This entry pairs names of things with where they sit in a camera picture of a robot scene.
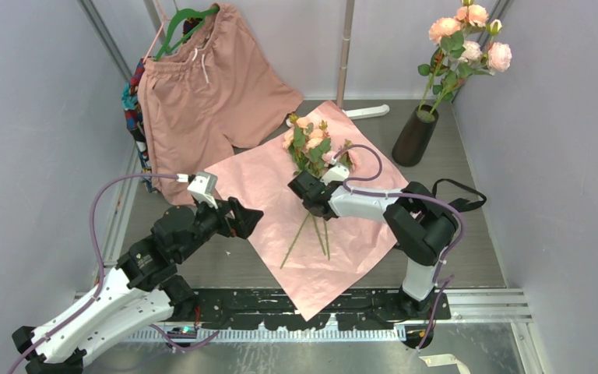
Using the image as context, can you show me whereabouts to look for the pink shorts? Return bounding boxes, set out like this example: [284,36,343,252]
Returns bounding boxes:
[138,3,303,205]

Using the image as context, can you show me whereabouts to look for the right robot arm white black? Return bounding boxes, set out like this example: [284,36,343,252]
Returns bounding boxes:
[288,171,463,302]

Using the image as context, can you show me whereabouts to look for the white clothes rack stand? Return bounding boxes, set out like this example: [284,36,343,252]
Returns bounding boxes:
[285,0,391,128]

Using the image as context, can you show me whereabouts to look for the colourful patterned garment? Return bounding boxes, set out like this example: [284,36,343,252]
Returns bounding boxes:
[121,58,151,174]

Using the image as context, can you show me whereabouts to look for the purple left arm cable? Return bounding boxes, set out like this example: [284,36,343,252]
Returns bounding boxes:
[7,172,220,374]

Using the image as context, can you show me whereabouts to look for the pink clothes hanger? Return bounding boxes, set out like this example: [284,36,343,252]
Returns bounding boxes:
[142,0,171,63]

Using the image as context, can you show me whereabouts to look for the pink wrapping paper sheet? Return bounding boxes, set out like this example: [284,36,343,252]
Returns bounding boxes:
[203,101,411,322]

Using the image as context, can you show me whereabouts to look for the peach rose stem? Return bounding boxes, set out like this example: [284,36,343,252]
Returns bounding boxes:
[280,112,332,268]

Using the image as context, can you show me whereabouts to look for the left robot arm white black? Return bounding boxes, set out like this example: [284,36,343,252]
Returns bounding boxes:
[12,197,264,373]

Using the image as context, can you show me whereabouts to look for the orange pink rose stem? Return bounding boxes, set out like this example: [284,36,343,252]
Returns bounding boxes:
[417,1,493,109]

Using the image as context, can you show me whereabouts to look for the black cylindrical vase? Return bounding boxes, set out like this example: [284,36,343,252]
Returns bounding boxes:
[392,104,439,167]

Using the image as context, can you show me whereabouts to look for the green clothes hanger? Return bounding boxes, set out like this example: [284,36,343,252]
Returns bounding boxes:
[153,5,220,61]

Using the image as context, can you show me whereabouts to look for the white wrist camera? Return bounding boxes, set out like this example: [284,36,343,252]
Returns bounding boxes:
[187,171,218,208]
[321,162,350,185]

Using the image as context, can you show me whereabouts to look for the pink artificial rose stem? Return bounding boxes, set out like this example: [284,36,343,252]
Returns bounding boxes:
[427,5,512,114]

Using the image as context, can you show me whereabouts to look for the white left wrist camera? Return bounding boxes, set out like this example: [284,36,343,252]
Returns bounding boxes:
[187,171,218,208]

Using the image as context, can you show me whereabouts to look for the aluminium rail frame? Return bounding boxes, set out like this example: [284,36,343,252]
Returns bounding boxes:
[54,290,533,374]

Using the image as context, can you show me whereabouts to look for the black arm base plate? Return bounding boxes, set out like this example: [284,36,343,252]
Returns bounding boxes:
[146,287,452,333]

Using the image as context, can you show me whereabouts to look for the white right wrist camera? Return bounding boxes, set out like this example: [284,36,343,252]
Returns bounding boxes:
[321,162,350,185]

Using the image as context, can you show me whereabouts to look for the black ribbon gold lettering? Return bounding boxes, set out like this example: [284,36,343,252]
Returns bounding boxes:
[394,178,487,252]

